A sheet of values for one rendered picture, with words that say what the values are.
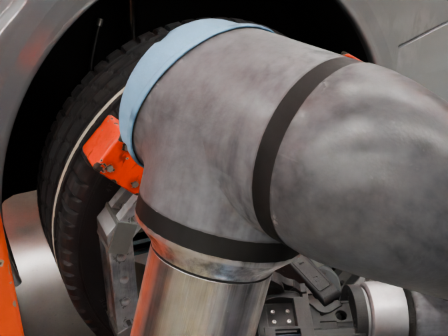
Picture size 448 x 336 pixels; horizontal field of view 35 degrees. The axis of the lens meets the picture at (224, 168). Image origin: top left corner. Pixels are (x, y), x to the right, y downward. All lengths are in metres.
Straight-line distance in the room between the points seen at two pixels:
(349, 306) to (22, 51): 0.67
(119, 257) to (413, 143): 0.83
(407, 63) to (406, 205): 1.18
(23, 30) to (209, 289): 0.80
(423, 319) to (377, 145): 0.47
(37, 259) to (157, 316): 2.30
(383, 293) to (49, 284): 1.95
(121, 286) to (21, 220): 1.87
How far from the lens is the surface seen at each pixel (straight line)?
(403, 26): 1.50
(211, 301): 0.46
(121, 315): 1.21
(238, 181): 0.40
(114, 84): 1.22
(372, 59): 1.49
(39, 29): 1.19
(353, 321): 0.80
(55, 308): 2.53
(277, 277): 0.77
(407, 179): 0.36
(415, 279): 0.40
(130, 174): 1.07
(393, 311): 0.80
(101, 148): 1.06
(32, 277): 2.69
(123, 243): 1.12
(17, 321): 0.78
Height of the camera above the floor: 1.58
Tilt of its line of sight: 29 degrees down
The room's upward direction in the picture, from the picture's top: 1 degrees counter-clockwise
